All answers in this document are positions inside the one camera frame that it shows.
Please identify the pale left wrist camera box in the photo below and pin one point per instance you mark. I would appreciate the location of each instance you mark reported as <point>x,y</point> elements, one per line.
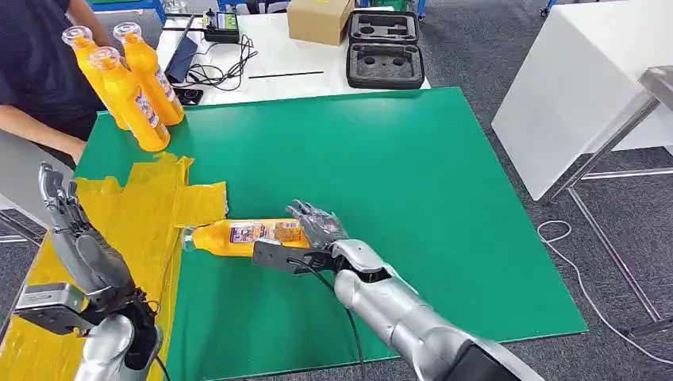
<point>47,307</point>

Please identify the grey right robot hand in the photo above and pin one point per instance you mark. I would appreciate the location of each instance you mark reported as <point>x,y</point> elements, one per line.
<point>321,226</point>

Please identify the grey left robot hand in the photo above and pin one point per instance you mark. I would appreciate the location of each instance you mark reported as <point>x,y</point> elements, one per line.
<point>89,257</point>

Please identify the black controller with screen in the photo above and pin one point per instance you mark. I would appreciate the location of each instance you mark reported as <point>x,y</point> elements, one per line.
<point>223,26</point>

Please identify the person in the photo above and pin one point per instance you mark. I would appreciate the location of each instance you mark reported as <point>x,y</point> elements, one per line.
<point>37,68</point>

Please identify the orange drink bottle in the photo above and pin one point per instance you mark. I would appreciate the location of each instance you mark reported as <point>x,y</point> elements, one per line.
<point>84,58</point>
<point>152,79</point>
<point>129,105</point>
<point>221,239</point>

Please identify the blue metal table frame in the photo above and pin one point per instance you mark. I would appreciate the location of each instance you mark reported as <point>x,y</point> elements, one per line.
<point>131,4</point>

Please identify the black foam-lined case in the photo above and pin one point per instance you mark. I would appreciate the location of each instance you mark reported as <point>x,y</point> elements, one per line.
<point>386,65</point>

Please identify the yellow plastic sheet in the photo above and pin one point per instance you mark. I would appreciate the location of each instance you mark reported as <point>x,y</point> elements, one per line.
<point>142,221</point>

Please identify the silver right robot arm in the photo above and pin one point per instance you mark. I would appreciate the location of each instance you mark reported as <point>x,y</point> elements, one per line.
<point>410,315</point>

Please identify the green table mat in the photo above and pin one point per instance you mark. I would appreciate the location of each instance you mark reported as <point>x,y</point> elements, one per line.
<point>368,168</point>

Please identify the brown cardboard box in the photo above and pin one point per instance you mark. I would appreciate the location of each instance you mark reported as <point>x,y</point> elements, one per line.
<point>318,21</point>

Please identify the thin black rod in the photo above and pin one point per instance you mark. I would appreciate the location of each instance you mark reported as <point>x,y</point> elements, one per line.
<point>286,74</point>

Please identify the green plastic crate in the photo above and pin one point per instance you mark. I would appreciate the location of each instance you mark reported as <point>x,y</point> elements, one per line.
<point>391,3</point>

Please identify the white table with clutter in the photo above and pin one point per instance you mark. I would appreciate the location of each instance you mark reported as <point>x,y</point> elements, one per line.
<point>284,58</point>

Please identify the large white bare table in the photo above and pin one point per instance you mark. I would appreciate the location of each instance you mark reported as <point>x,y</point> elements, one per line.
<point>562,89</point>

